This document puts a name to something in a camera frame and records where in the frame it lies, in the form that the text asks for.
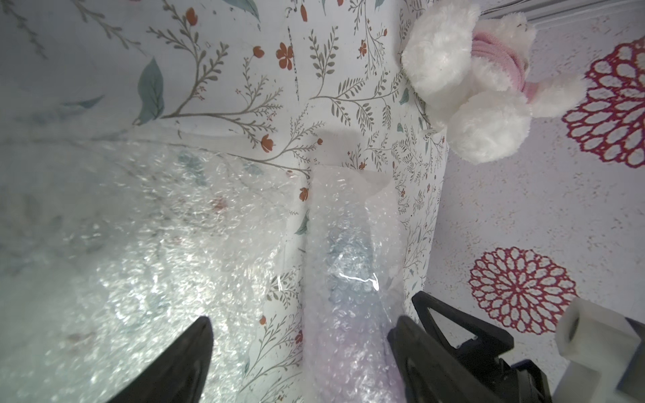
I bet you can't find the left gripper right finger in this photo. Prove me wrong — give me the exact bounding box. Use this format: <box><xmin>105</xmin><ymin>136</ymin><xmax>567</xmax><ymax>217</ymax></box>
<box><xmin>387</xmin><ymin>316</ymin><xmax>501</xmax><ymax>403</ymax></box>

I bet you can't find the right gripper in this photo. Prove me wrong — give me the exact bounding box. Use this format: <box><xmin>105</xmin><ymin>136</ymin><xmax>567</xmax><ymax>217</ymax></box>
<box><xmin>412</xmin><ymin>292</ymin><xmax>552</xmax><ymax>403</ymax></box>

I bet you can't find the bubble purple vase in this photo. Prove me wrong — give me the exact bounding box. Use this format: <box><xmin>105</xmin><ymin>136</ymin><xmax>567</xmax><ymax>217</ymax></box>
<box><xmin>302</xmin><ymin>166</ymin><xmax>405</xmax><ymax>402</ymax></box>

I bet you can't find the white pink plush toy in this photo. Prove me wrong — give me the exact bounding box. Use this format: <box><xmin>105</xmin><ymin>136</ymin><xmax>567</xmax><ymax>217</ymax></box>
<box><xmin>401</xmin><ymin>1</ymin><xmax>587</xmax><ymax>165</ymax></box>

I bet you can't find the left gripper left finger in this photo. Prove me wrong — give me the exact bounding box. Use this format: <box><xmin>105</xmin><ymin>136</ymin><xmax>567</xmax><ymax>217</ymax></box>
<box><xmin>109</xmin><ymin>317</ymin><xmax>213</xmax><ymax>403</ymax></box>

